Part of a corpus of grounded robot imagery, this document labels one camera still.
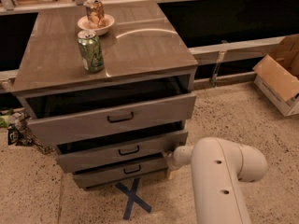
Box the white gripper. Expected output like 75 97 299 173
162 152 180 180

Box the grey bottom drawer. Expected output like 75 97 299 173
73 153 167 189

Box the grey drawer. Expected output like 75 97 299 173
57 130 188 173
73 153 167 189
28 93 195 146

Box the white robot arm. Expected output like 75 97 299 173
164 137 268 224

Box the grey drawer cabinet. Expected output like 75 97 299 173
11 0 199 191

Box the grey middle drawer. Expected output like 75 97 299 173
57 130 188 173

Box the grey top drawer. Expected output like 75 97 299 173
28 93 195 146

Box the blue tape cross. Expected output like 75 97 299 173
115 178 152 220

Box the green soda can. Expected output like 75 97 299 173
78 30 104 73

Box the cardboard box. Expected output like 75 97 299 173
253 35 299 117

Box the white bowl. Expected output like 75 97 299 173
78 14 115 35

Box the brown crumpled soda can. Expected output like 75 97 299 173
85 0 106 29

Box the litter pile with wire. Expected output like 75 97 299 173
0 109 54 155

